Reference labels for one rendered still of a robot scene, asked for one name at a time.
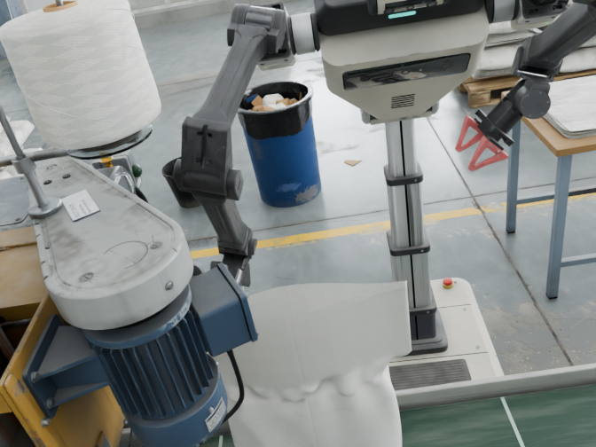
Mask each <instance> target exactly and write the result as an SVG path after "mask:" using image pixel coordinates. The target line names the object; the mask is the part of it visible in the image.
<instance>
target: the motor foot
mask: <svg viewBox="0 0 596 447"><path fill-rule="evenodd" d="M84 335H85V334H84V332H83V330H82V328H78V327H76V326H63V324H62V322H61V321H60V319H59V316H58V315H57V314H53V315H50V317H49V319H48V321H47V323H46V325H45V327H44V329H43V331H42V333H41V335H40V337H39V340H38V342H37V344H36V345H35V348H34V350H33V352H32V354H31V356H30V358H29V360H28V361H27V364H26V366H25V368H24V370H23V373H22V379H23V380H24V382H25V384H26V385H27V387H28V389H29V391H30V392H31V394H32V396H33V397H34V399H35V400H36V402H37V403H38V405H39V407H40V408H41V410H42V412H43V414H44V415H45V417H46V418H47V419H52V418H54V416H55V414H56V412H57V409H58V408H59V405H60V404H63V403H66V402H68V401H71V400H73V399H76V398H77V397H80V396H84V395H86V394H89V393H90V392H93V391H95V390H98V389H100V388H103V387H106V386H108V385H111V383H110V381H109V379H108V378H107V376H106V373H105V371H104V369H103V367H102V365H101V363H100V362H99V360H98V357H97V355H96V353H95V351H94V349H90V346H89V344H88V342H87V340H86V338H85V336H84ZM100 353H101V352H100ZM99 356H100V358H101V360H102V362H103V364H104V366H105V368H106V370H107V372H108V375H109V377H110V379H111V381H112V382H115V380H114V377H113V375H112V374H111V372H110V370H109V368H108V366H107V364H106V361H105V359H104V358H103V356H102V353H101V355H99Z"/></svg>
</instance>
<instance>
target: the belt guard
mask: <svg viewBox="0 0 596 447"><path fill-rule="evenodd" d="M59 159H60V160H59ZM60 161H61V163H62V165H63V168H64V169H63V168H62V165H61V163H60ZM35 164H36V166H37V168H36V169H35V170H33V171H34V173H35V176H36V179H37V181H38V183H39V185H40V186H41V188H42V190H43V194H44V196H45V198H50V197H57V198H60V199H62V198H65V197H66V196H69V195H72V194H74V193H77V192H80V191H82V190H85V189H86V190H87V192H88V193H89V195H90V196H91V198H92V199H93V200H94V201H95V203H96V204H97V206H98V208H99V209H100V212H97V213H96V214H93V215H91V216H87V217H85V218H83V219H81V220H78V221H76V222H73V220H72V218H71V217H70V215H69V214H68V212H67V210H66V208H65V206H64V204H63V207H62V208H61V210H60V211H58V212H57V213H55V214H54V215H52V216H48V217H45V218H44V219H34V220H33V223H34V227H35V237H36V242H37V247H38V252H39V257H40V262H41V267H42V272H43V281H44V284H45V286H46V288H47V290H48V292H49V296H50V298H51V299H52V300H53V301H54V303H55V305H56V307H57V309H58V311H59V314H60V315H61V317H63V319H64V320H66V321H67V322H68V324H70V325H73V326H76V327H78V328H82V329H87V330H106V329H113V328H117V327H122V326H125V325H130V324H133V323H136V322H137V321H140V320H143V319H145V318H148V317H150V316H151V315H153V314H154V313H156V312H158V311H160V310H161V309H163V308H164V307H166V306H167V305H168V304H170V303H171V302H172V301H174V300H175V299H176V298H177V297H178V296H179V295H180V294H181V293H182V292H183V290H184V289H185V288H186V286H187V285H188V283H189V282H190V279H191V277H192V273H193V260H192V256H191V253H190V250H189V247H188V245H187V242H186V239H185V236H184V232H183V230H182V228H181V226H180V225H179V224H178V223H177V222H176V221H174V220H173V219H171V218H170V217H168V216H166V215H165V214H163V213H162V212H160V211H159V210H158V209H156V208H154V207H153V206H151V205H149V204H148V203H146V202H145V201H143V200H141V199H140V198H138V196H136V195H134V194H133V193H131V192H129V191H128V190H126V189H125V188H123V187H122V186H120V185H118V184H117V183H116V182H114V181H113V180H111V179H110V178H108V177H106V176H104V175H103V174H101V173H100V172H98V171H97V170H95V169H94V168H92V167H91V166H89V165H88V164H86V163H85V162H83V161H81V160H77V159H74V158H72V157H70V156H65V157H59V158H54V159H49V160H43V161H35ZM37 169H38V170H39V171H40V173H41V174H42V175H43V176H44V178H45V179H46V180H51V181H52V182H51V183H50V184H43V182H44V181H46V180H45V179H44V178H43V176H42V175H41V174H40V173H39V171H38V170H37ZM64 170H65V172H66V174H70V175H71V176H70V177H68V178H63V176H64V175H65V172H64Z"/></svg>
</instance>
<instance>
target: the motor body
mask: <svg viewBox="0 0 596 447"><path fill-rule="evenodd" d="M191 302H192V290H191V288H190V285H189V283H188V285H187V286H186V288H185V289H184V290H183V292H182V293H181V294H180V295H179V296H178V297H177V298H176V299H175V300H174V301H172V302H171V303H170V305H169V306H168V307H167V308H166V309H165V310H164V311H162V312H161V313H160V314H159V315H157V316H156V317H154V318H152V319H150V320H148V321H146V322H144V323H143V324H140V325H135V326H132V327H128V328H122V329H106V330H87V329H82V330H83V332H84V334H85V335H84V336H85V338H86V340H87V342H88V344H89V346H90V349H94V351H95V353H96V355H97V357H98V360H99V362H100V363H101V365H102V367H103V369H104V371H105V373H106V376H107V378H108V379H109V381H110V383H111V385H109V387H110V389H111V390H112V392H113V394H114V397H115V399H116V401H117V403H118V405H119V406H120V407H121V409H122V413H123V415H124V417H125V420H124V421H123V423H124V424H125V425H127V424H129V426H130V428H131V430H132V431H133V433H134V435H135V437H136V438H137V440H138V441H139V442H140V443H141V444H142V445H143V446H144V447H199V446H201V445H202V444H204V442H206V441H207V440H208V439H209V438H210V437H212V436H213V435H214V434H215V432H216V431H217V430H218V428H219V427H220V426H221V424H222V422H223V420H224V417H225V414H226V412H227V405H228V400H227V394H226V390H225V387H224V383H223V380H222V376H221V373H220V371H219V368H218V365H219V364H218V363H217V362H216V361H215V360H214V358H212V357H211V356H210V355H209V354H207V353H206V352H205V350H204V347H203V344H202V341H201V338H200V335H199V332H198V329H197V326H196V324H195V322H194V319H193V316H192V312H191V311H189V308H190V305H191ZM100 352H101V353H102V356H103V358H104V359H105V361H106V364H107V366H108V368H109V370H110V372H111V374H112V375H113V377H114V380H115V382H112V381H111V379H110V377H109V375H108V372H107V370H106V368H105V366H104V364H103V362H102V360H101V358H100V356H99V355H101V353H100Z"/></svg>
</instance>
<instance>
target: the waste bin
mask: <svg viewBox="0 0 596 447"><path fill-rule="evenodd" d="M300 92H301V93H302V100H300V101H299V98H300ZM272 94H279V95H281V96H282V97H283V98H289V99H293V98H295V99H296V100H298V102H297V103H295V104H292V105H290V106H286V107H283V108H280V109H275V110H270V111H248V110H252V109H253V107H255V106H254V105H253V104H252V103H251V102H252V101H253V100H254V99H255V98H256V97H257V96H258V95H259V96H260V97H261V98H264V97H265V96H266V95H272ZM313 94H314V90H313V88H312V87H311V86H310V85H309V84H307V83H306V82H300V81H292V80H285V81H275V82H267V83H263V84H259V85H256V86H254V87H252V88H249V89H247V90H246V92H245V94H244V97H243V99H242V101H241V103H240V105H239V109H238V112H237V114H238V117H239V122H240V124H241V126H242V128H243V131H244V135H245V138H246V141H247V148H248V151H249V154H250V158H251V161H252V165H253V168H254V172H255V178H256V181H257V184H258V188H259V192H260V194H261V198H262V200H263V202H265V203H266V204H268V205H270V206H273V207H277V208H289V207H295V206H299V205H301V204H304V203H306V202H308V201H310V200H313V199H314V198H315V197H317V196H318V194H319V193H320V191H321V187H322V185H321V178H320V172H319V165H318V152H317V145H316V138H315V131H314V124H313V118H312V110H313V108H312V97H313Z"/></svg>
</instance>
